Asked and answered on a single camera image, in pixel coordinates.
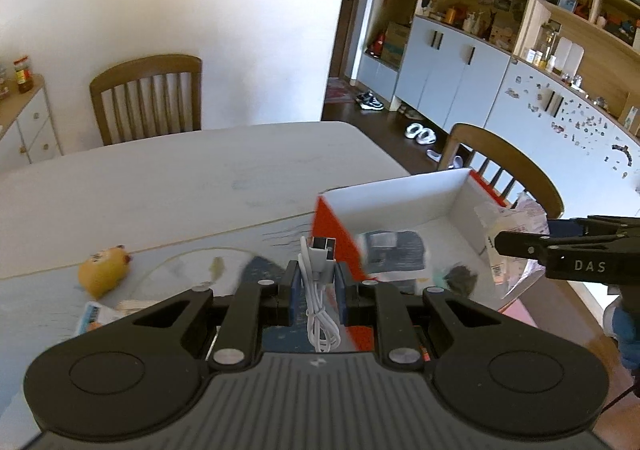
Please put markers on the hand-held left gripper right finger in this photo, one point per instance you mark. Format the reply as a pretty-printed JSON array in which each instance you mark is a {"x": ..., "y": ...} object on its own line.
[{"x": 343, "y": 291}]

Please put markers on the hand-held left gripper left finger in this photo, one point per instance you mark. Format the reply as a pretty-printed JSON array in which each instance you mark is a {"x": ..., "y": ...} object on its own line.
[{"x": 295, "y": 291}]

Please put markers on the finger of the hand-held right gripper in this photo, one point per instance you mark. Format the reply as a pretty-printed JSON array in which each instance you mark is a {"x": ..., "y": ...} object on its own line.
[
  {"x": 525, "y": 244},
  {"x": 567, "y": 227}
]

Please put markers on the pink white barcode packet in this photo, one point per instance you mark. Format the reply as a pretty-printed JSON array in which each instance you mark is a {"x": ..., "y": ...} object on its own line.
[{"x": 510, "y": 225}]

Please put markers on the red cardboard box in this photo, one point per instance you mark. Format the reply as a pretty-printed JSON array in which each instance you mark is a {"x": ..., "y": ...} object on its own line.
[{"x": 345, "y": 240}]

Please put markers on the large white grey bag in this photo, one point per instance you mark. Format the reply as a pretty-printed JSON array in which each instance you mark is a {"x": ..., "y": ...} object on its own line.
[{"x": 395, "y": 250}]

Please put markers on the dark dried food packet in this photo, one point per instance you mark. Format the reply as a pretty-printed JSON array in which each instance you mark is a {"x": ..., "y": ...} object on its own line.
[{"x": 460, "y": 279}]

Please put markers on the yellow plush toy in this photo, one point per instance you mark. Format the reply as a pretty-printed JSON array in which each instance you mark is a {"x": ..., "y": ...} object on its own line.
[{"x": 102, "y": 272}]

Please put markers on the clear meat snack packet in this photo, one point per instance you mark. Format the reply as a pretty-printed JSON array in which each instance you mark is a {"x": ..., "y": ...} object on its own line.
[{"x": 95, "y": 317}]

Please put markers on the white marble desktop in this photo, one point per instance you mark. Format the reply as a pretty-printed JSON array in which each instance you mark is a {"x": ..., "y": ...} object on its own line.
[{"x": 150, "y": 190}]

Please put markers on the wooden slat-back chair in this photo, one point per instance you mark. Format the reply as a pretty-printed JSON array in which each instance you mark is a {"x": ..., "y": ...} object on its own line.
[
  {"x": 145, "y": 72},
  {"x": 520, "y": 165}
]

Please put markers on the pale slippers pair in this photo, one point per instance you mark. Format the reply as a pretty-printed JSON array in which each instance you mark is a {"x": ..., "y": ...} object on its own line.
[{"x": 445, "y": 159}]

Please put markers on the white shoes pair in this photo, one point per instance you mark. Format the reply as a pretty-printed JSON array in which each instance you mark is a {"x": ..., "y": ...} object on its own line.
[{"x": 420, "y": 134}]

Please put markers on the black sneakers pair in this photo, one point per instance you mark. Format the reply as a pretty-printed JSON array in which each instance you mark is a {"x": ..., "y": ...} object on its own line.
[{"x": 370, "y": 101}]

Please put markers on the red patterned door rug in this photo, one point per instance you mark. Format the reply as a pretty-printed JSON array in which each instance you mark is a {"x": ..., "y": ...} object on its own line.
[{"x": 340, "y": 92}]

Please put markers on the brown cardboard carton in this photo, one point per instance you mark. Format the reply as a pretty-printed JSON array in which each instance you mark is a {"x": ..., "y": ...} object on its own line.
[{"x": 396, "y": 45}]

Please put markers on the orange bottle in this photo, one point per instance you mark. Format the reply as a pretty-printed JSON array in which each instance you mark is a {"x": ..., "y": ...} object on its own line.
[{"x": 452, "y": 15}]

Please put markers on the red floor item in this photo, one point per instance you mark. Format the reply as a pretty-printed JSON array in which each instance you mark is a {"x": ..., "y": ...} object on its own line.
[{"x": 378, "y": 44}]

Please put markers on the dark wooden door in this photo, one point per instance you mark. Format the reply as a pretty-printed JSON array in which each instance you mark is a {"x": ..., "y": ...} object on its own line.
[{"x": 345, "y": 40}]

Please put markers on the white sideboard cabinet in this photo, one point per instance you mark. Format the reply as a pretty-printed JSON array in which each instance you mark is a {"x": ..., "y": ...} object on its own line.
[{"x": 30, "y": 130}]

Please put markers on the red capped sauce bottle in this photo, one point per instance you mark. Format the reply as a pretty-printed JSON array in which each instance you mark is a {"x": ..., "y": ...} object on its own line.
[{"x": 23, "y": 77}]

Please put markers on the small clear jar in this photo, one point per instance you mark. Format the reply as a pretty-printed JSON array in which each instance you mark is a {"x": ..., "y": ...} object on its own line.
[{"x": 4, "y": 82}]

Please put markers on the grey wall cabinet unit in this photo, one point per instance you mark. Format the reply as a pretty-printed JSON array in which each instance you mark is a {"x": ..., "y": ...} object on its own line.
[{"x": 450, "y": 75}]

